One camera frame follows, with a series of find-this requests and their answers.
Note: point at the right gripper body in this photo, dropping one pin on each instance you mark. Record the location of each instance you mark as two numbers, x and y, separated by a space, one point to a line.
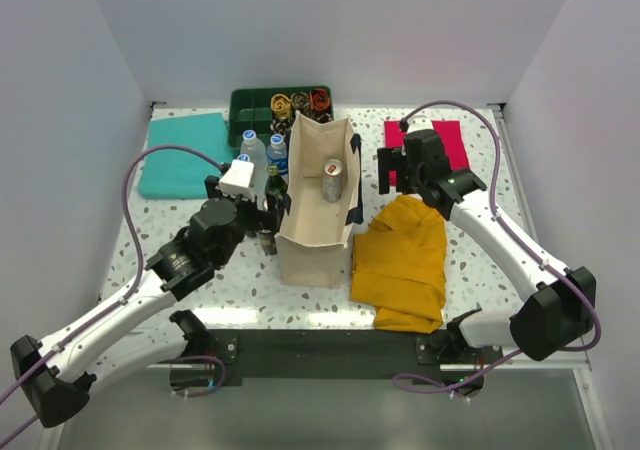
408 180

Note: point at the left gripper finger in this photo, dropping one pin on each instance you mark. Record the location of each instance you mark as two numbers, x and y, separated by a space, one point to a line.
212 187
273 210

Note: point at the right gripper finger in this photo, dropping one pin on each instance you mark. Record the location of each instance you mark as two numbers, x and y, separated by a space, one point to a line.
390 158
387 181

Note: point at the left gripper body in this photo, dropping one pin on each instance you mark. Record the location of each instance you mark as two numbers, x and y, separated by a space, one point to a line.
248 215

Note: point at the green glass bottle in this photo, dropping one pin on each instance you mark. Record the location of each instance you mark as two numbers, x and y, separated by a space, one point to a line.
275 182

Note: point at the blue cap clear bottle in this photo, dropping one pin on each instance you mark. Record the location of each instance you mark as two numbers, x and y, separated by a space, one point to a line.
259 175

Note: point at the silver top can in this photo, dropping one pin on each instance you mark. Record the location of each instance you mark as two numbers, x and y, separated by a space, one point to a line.
267 242

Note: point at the Pocari Sweat bottle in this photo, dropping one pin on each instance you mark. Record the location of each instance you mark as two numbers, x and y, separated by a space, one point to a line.
277 154

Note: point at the red tab can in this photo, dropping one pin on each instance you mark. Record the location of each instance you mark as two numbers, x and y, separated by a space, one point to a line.
332 180

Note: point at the small clear water bottle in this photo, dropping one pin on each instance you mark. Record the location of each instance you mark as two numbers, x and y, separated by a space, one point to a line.
255 149

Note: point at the beige canvas tote bag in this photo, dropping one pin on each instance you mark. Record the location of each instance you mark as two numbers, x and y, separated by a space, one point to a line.
313 239

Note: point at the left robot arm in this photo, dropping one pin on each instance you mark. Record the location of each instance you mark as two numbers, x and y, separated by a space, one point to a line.
57 372

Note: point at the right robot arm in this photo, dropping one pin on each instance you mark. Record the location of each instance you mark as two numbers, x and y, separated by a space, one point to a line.
558 303

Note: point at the red folded cloth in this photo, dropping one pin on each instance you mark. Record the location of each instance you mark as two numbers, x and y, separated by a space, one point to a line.
452 140

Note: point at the teal folded cloth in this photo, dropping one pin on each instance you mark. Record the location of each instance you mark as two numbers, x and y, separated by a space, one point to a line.
175 174

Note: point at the brown pink rolled tie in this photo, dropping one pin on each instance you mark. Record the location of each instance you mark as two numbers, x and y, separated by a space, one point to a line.
324 118

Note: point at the black white rolled tie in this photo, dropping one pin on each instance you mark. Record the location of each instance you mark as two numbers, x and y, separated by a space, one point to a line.
281 126

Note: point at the green compartment tray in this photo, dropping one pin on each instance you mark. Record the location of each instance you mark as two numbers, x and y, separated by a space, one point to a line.
250 109

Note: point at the mustard yellow cloth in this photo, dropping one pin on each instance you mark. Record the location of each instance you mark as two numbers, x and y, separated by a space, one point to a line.
398 267

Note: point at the orange black rolled tie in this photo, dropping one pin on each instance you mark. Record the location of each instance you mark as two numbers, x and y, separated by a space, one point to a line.
320 100

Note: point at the yellow rolled tie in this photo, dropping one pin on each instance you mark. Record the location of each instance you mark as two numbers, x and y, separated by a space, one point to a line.
281 106

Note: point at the brown patterned rolled tie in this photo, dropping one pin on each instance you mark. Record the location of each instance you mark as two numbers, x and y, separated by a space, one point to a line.
301 102

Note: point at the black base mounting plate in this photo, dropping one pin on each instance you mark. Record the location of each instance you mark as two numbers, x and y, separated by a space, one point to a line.
335 354

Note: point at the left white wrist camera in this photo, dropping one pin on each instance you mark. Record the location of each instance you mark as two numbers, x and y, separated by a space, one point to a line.
238 179

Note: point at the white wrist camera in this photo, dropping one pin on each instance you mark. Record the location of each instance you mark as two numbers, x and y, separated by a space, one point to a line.
238 179
412 127

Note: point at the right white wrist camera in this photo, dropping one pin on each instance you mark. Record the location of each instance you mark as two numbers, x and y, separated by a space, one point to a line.
412 127

